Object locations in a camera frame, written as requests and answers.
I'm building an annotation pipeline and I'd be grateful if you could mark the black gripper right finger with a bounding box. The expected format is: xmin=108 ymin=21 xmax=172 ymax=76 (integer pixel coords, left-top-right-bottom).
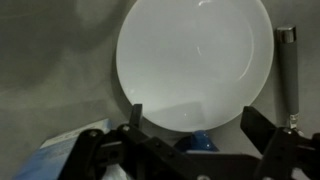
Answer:
xmin=239 ymin=105 xmax=320 ymax=180

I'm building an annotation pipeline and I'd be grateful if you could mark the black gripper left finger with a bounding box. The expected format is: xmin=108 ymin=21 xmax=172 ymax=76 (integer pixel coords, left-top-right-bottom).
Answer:
xmin=56 ymin=103 xmax=204 ymax=180

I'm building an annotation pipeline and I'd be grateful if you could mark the blue mug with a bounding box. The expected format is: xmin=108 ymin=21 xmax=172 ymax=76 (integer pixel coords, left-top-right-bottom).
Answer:
xmin=173 ymin=129 xmax=220 ymax=153

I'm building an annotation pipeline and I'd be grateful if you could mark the white plate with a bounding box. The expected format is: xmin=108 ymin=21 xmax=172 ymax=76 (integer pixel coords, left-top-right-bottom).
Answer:
xmin=115 ymin=0 xmax=275 ymax=133

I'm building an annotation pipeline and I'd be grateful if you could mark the metal spoon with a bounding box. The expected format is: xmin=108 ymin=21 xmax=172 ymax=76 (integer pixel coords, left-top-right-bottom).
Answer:
xmin=275 ymin=25 xmax=302 ymax=130

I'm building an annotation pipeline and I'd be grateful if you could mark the blue and white mask box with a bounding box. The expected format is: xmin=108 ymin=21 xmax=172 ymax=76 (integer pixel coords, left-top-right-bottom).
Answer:
xmin=12 ymin=117 xmax=129 ymax=180

